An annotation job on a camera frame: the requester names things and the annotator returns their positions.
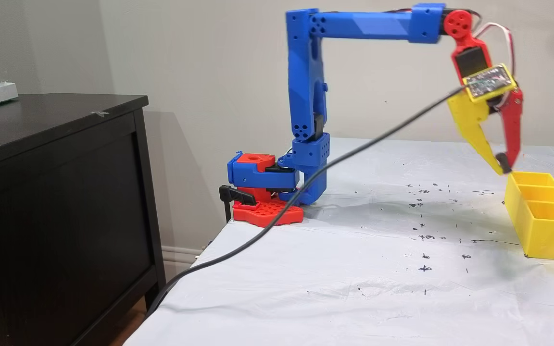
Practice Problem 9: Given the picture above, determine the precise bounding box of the black USB cable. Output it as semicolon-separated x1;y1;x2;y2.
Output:
145;86;470;318

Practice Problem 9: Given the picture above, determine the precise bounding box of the black wooden dresser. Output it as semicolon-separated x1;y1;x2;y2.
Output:
0;93;168;346

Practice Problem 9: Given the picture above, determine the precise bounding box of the camera board on yellow mount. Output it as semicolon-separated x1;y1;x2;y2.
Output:
462;63;518;103

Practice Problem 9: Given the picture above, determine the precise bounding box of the yellow three-compartment box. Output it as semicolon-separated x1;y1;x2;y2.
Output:
504;172;554;261

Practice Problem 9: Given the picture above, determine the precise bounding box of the white plastic table cover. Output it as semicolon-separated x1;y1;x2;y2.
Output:
123;137;554;346

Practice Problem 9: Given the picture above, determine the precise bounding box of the black table clamp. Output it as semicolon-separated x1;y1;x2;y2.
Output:
218;185;257;224

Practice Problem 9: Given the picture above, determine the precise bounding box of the white baseboard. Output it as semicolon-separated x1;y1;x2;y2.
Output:
161;245;210;264

